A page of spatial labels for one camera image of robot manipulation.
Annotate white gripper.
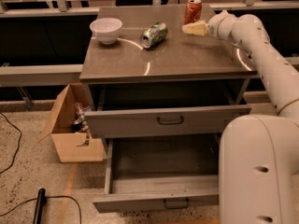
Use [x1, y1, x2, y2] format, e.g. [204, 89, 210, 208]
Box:
[182, 10, 237, 41]

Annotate grey upper open drawer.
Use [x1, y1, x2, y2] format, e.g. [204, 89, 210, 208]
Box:
[85, 105, 251, 138]

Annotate grey metal railing shelf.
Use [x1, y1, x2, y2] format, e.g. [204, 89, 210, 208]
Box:
[0, 0, 299, 87]

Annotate grey open drawer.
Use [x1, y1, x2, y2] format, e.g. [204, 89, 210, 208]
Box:
[85, 105, 251, 138]
[93, 133, 221, 213]

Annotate snack bags in box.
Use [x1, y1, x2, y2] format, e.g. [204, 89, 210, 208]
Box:
[71, 102, 91, 147]

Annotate cardboard box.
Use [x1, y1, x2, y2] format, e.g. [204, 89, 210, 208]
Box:
[40, 83, 104, 162]

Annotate white bowl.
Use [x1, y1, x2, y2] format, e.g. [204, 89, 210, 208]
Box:
[90, 18, 122, 44]

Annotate red coke can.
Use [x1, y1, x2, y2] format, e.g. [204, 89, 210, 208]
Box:
[184, 0, 202, 24]

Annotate grey drawer cabinet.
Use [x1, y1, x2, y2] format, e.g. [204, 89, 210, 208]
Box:
[80, 5, 256, 112]

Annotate black floor cable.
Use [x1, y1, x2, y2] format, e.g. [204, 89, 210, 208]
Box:
[0, 111, 23, 175]

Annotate green crushed soda can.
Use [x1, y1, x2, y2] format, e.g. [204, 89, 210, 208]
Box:
[140, 22, 168, 49]

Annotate grey middle open drawer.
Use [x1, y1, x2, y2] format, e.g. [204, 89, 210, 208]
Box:
[93, 133, 221, 213]

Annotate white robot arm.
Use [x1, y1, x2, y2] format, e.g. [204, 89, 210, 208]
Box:
[182, 10, 299, 224]

